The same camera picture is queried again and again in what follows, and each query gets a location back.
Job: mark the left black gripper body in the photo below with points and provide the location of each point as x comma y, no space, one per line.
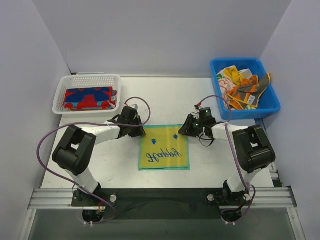
136,126

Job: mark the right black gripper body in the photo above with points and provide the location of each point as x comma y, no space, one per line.
190,126

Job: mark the green teal towel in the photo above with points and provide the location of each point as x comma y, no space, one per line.
163,148

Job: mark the red blue tiger towel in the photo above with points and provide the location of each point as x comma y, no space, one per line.
90,98

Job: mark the grey orange-edged towel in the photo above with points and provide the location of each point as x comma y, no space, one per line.
246,96

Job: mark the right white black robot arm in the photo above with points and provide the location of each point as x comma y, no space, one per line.
250,146

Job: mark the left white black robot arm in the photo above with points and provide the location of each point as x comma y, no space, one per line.
74,151

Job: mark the white patterned towel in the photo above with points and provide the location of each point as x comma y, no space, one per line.
226,84

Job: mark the yellow orange towel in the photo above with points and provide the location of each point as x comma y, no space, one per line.
233,74

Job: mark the blue plastic bin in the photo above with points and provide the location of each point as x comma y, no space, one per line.
268,103

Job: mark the white perforated plastic basket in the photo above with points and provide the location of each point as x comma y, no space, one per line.
85,81

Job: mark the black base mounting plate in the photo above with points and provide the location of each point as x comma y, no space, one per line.
163,203

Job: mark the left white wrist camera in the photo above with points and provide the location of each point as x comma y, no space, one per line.
134,106

